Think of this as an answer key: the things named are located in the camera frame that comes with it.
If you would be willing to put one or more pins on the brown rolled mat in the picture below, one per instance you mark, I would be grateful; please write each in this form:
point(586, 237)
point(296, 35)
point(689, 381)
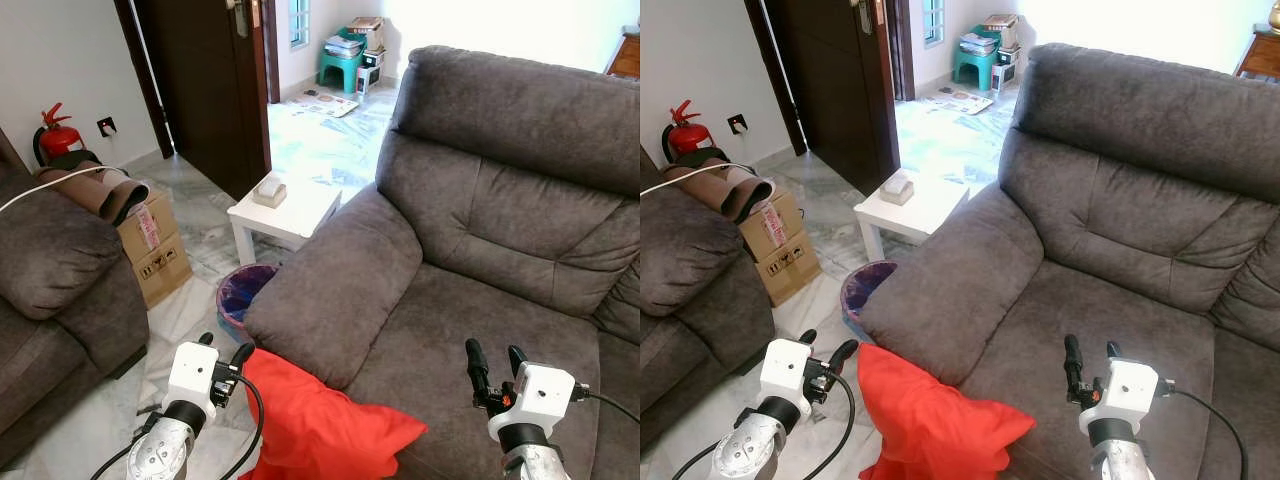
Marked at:
point(95, 190)
point(725, 187)

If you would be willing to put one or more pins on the stack of papers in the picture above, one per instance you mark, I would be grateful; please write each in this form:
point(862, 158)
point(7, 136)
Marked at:
point(977, 42)
point(343, 45)

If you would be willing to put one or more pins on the black wall socket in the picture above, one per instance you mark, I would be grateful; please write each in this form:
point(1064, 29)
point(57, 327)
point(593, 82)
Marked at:
point(737, 124)
point(107, 126)

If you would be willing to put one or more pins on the dark brown door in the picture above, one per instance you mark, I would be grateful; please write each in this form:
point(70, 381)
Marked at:
point(835, 85)
point(200, 90)

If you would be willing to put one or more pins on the red pillow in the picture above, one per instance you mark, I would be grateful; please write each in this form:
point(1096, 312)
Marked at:
point(930, 425)
point(320, 430)

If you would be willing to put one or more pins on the open brown cardboard box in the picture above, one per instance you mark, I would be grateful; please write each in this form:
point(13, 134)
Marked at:
point(1002, 28)
point(366, 30)

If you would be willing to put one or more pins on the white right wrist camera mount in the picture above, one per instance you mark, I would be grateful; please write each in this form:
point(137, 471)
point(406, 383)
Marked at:
point(1132, 390)
point(545, 395)

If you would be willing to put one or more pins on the red fire extinguisher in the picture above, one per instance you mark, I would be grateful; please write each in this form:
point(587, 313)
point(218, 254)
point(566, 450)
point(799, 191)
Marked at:
point(690, 137)
point(60, 140)

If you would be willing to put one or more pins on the small white appliance box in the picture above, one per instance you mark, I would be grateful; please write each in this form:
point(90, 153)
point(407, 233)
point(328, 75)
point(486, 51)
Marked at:
point(1004, 70)
point(370, 72)

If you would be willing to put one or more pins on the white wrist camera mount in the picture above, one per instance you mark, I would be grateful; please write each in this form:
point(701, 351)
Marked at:
point(190, 378)
point(1132, 390)
point(545, 395)
point(785, 375)

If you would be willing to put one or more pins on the printed newspaper sheet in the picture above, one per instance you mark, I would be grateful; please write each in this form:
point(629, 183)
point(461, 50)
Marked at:
point(325, 102)
point(960, 100)

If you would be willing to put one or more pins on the green plastic stool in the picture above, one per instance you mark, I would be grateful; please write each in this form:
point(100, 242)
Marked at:
point(338, 70)
point(970, 66)

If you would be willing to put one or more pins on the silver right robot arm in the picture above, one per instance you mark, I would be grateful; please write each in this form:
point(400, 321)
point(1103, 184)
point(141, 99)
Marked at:
point(530, 460)
point(1115, 455)

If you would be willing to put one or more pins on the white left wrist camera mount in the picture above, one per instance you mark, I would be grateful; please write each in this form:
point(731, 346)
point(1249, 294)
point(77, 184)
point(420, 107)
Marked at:
point(785, 375)
point(190, 378)

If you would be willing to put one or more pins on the taped cardboard box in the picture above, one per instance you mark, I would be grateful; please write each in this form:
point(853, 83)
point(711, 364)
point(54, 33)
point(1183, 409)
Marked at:
point(785, 255)
point(160, 260)

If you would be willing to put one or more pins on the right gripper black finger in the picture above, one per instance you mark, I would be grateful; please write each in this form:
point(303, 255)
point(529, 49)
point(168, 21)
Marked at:
point(517, 360)
point(478, 365)
point(1113, 351)
point(1075, 362)

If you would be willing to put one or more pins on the beige tissue box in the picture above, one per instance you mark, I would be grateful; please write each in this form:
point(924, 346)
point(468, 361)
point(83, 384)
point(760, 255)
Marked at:
point(268, 192)
point(896, 189)

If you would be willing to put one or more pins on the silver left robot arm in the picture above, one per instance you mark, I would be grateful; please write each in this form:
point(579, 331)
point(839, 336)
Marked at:
point(160, 455)
point(745, 455)

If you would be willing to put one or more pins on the bin with purple liner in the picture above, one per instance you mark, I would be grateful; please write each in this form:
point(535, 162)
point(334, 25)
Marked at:
point(240, 295)
point(865, 290)

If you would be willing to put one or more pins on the white side table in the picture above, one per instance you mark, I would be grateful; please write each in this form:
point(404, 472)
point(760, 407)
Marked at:
point(930, 212)
point(300, 215)

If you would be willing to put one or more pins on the blue framed window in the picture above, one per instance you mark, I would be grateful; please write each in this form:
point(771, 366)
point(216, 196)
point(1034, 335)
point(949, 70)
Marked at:
point(933, 20)
point(299, 22)

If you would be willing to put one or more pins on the grey suede armchair sofa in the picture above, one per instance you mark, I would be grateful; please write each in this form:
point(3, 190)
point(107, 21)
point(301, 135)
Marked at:
point(1130, 230)
point(500, 230)

